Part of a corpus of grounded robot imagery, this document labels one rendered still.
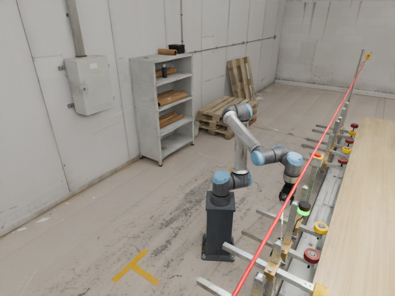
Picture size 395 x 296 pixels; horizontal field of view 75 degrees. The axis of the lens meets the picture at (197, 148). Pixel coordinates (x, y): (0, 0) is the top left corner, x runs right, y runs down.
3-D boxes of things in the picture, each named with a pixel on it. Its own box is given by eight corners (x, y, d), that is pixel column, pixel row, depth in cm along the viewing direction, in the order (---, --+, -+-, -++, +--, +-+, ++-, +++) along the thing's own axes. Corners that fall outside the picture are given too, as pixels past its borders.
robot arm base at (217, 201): (209, 206, 222) (209, 197, 217) (210, 192, 239) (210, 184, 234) (231, 207, 221) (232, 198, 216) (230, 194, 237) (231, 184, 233)
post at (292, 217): (278, 263, 160) (291, 201, 138) (280, 259, 163) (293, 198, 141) (284, 265, 158) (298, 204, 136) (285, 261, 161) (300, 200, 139)
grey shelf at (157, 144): (140, 158, 417) (127, 58, 346) (174, 138, 483) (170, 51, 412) (160, 167, 395) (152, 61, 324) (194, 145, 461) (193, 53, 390)
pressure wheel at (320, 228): (316, 245, 160) (320, 231, 155) (308, 235, 167) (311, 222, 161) (327, 242, 162) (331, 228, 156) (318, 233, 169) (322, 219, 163)
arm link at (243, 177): (227, 184, 234) (228, 102, 206) (244, 181, 238) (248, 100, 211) (234, 192, 220) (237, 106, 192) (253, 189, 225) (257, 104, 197)
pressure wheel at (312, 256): (299, 269, 145) (303, 254, 139) (303, 259, 151) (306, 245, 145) (314, 276, 141) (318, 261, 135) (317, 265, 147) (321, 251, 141)
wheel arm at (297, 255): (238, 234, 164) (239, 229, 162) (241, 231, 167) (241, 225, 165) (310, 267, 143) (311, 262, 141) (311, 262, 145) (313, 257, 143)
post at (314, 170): (299, 215, 197) (311, 164, 177) (301, 211, 201) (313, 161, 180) (305, 217, 195) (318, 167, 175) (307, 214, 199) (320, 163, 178)
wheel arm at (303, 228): (255, 214, 183) (255, 209, 181) (257, 211, 185) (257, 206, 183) (321, 240, 161) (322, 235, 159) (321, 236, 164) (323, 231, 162)
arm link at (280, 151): (268, 145, 161) (279, 154, 151) (284, 142, 164) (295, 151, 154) (265, 158, 166) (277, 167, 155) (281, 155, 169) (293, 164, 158)
